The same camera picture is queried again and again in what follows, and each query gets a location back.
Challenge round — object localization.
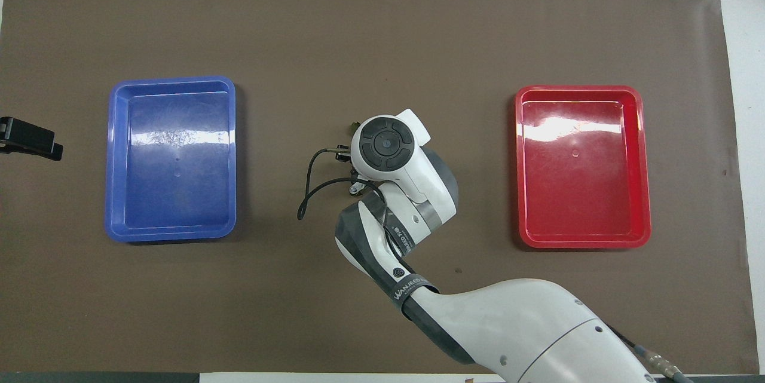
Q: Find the brown table mat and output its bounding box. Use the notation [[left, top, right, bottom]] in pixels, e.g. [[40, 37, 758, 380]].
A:
[[0, 0, 760, 375]]

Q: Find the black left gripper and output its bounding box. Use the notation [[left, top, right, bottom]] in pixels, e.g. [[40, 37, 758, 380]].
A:
[[0, 117, 63, 161]]

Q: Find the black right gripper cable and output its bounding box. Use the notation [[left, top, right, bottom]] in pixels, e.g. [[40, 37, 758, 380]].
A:
[[298, 147, 359, 220]]

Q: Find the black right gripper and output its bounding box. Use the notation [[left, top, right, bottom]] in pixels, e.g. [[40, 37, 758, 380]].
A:
[[336, 122, 363, 195]]

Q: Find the blue plastic tray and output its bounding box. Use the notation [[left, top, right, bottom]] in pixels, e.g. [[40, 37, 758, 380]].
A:
[[105, 76, 237, 244]]

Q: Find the red plastic tray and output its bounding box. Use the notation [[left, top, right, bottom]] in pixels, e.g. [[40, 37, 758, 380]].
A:
[[515, 85, 651, 250]]

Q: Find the right arm cable metal connector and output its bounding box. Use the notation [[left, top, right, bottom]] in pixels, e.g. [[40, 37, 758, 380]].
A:
[[610, 326, 694, 383]]

